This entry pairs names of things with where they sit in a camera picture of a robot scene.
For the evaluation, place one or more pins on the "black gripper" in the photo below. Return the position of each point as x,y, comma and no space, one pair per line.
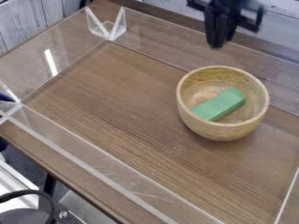
224,15

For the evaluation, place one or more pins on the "black table leg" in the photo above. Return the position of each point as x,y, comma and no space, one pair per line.
49,184

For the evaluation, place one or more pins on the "grey metal base plate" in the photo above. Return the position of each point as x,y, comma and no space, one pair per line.
80,209

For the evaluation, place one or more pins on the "green rectangular block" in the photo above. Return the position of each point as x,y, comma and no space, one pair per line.
220,105

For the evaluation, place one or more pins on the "clear acrylic tray wall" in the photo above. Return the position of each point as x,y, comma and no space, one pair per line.
95,119

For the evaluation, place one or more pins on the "light wooden bowl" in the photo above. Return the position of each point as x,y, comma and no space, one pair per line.
200,85

